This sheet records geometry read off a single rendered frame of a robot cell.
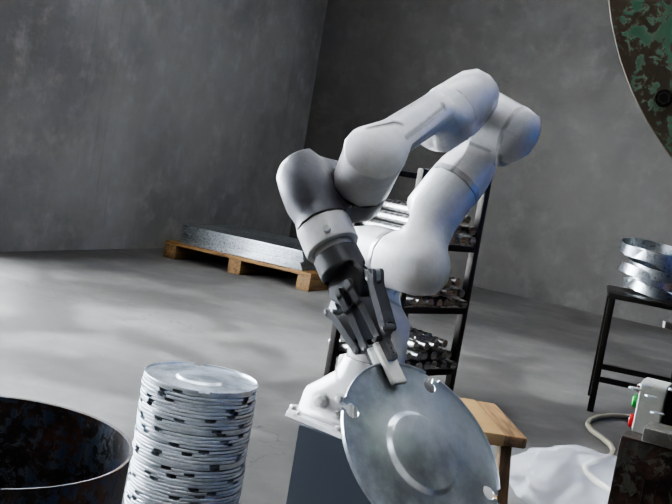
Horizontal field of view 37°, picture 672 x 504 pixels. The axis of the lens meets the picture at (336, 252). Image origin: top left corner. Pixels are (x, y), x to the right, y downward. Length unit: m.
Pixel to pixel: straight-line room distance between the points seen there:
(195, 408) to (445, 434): 1.05
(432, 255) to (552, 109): 6.96
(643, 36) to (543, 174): 7.34
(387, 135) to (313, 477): 0.69
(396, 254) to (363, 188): 0.26
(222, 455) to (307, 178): 1.09
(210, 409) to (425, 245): 0.87
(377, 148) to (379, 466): 0.48
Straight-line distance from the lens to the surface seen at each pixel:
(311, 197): 1.60
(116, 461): 1.64
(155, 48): 7.49
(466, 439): 1.57
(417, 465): 1.46
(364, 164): 1.56
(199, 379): 2.58
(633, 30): 1.38
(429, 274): 1.80
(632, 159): 8.55
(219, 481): 2.58
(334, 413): 1.91
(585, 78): 8.70
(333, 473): 1.91
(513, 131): 1.90
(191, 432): 2.50
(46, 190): 6.80
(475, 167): 1.95
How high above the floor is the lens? 0.97
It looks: 6 degrees down
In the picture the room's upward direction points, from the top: 10 degrees clockwise
